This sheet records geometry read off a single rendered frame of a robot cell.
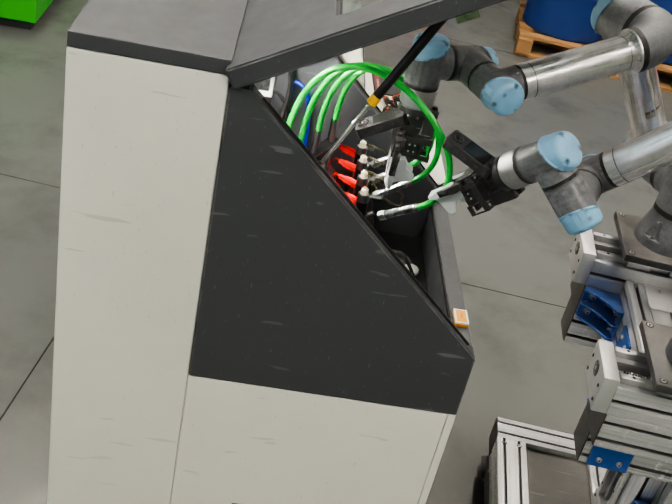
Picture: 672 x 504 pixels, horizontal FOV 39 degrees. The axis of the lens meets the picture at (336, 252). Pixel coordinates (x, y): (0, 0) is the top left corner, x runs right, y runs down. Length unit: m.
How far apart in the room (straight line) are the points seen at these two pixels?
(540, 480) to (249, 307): 1.30
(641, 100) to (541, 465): 1.17
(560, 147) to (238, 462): 1.00
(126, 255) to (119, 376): 0.31
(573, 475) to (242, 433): 1.20
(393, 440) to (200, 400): 0.43
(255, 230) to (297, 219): 0.08
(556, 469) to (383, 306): 1.22
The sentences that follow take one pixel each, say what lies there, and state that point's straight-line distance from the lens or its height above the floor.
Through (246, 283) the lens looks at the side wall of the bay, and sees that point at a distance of 1.89.
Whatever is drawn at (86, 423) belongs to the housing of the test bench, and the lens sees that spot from 2.19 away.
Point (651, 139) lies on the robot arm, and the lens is 1.90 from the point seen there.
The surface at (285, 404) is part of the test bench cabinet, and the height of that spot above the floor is 0.75.
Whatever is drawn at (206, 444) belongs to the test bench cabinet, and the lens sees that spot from 2.18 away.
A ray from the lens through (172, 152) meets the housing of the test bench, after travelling 1.76.
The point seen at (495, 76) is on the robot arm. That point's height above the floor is 1.47.
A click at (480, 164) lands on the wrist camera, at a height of 1.33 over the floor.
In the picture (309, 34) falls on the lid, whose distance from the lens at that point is 1.67.
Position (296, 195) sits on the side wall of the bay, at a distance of 1.78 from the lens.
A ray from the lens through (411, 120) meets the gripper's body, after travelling 2.08.
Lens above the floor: 2.13
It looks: 32 degrees down
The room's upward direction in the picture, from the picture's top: 13 degrees clockwise
